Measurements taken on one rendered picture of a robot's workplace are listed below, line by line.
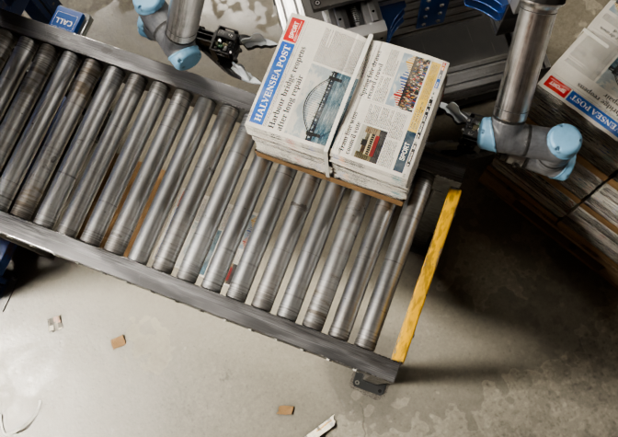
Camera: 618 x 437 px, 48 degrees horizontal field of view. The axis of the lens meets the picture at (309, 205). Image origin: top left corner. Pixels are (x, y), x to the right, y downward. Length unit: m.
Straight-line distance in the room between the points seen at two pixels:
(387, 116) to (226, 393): 1.28
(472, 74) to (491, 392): 1.07
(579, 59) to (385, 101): 0.56
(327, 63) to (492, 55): 1.07
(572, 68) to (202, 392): 1.54
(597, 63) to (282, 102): 0.80
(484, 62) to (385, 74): 0.98
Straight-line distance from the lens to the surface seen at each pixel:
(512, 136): 1.63
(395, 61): 1.57
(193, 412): 2.49
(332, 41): 1.59
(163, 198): 1.75
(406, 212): 1.70
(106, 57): 1.93
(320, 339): 1.64
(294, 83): 1.55
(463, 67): 2.48
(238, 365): 2.46
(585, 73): 1.87
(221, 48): 1.84
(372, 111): 1.52
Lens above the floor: 2.43
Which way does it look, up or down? 75 degrees down
